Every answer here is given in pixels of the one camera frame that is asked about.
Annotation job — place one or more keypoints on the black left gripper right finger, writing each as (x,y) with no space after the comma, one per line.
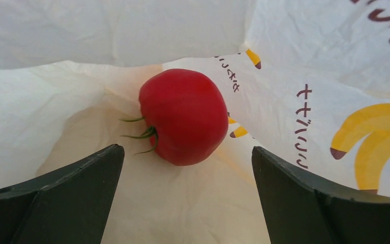
(302,207)

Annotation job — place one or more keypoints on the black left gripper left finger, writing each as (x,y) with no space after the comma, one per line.
(67,205)

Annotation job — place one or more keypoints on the orange plastic bag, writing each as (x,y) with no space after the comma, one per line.
(308,81)

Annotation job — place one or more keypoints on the red fake tomato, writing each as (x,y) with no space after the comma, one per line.
(185,115)

